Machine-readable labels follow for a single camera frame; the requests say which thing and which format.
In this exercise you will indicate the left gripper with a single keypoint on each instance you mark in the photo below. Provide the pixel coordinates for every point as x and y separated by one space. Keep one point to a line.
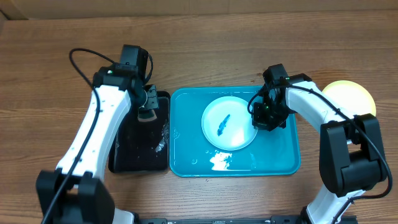
154 102

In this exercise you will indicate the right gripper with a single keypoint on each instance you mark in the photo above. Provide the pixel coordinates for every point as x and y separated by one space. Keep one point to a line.
262 122

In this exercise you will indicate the green scrub sponge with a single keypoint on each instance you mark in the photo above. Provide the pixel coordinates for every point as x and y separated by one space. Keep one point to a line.
146 116

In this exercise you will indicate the light blue plate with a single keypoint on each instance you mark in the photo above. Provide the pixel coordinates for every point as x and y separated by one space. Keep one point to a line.
227 124

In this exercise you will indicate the yellow plate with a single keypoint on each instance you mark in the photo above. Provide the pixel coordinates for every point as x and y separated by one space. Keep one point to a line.
351 96

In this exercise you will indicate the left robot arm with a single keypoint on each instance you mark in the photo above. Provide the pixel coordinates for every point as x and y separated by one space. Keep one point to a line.
74 192

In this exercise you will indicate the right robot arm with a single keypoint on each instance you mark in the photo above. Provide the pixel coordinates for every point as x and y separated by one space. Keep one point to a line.
352 162

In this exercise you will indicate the black tray with water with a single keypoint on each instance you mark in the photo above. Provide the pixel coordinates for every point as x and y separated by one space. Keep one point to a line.
142 147

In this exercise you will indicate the teal plastic tray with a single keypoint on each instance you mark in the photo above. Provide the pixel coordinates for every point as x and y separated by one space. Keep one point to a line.
274 152

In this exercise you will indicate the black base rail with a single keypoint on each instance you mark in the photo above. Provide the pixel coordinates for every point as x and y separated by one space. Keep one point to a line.
276 219

